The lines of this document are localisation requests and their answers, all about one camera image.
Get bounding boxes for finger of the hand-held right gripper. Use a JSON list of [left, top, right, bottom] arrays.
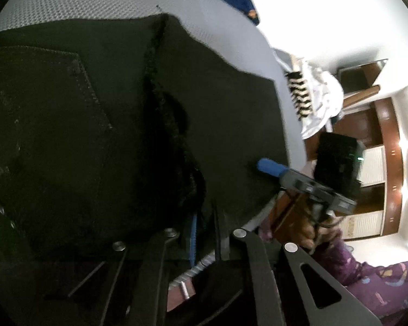
[[256, 158, 315, 192]]

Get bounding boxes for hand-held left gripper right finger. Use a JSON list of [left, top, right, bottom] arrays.
[[214, 208, 383, 326]]

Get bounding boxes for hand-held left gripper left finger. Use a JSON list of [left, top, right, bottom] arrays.
[[67, 210, 200, 326]]

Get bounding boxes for black pants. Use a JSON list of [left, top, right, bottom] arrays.
[[0, 13, 292, 281]]

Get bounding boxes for person's right forearm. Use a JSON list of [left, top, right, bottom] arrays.
[[311, 226, 408, 325]]

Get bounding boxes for person's right hand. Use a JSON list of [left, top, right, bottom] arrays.
[[296, 207, 344, 255]]

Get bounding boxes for wooden cabinet with white panels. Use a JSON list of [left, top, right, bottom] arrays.
[[330, 58, 406, 242]]

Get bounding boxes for white cloth with striped trim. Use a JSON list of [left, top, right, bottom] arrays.
[[274, 48, 345, 140]]

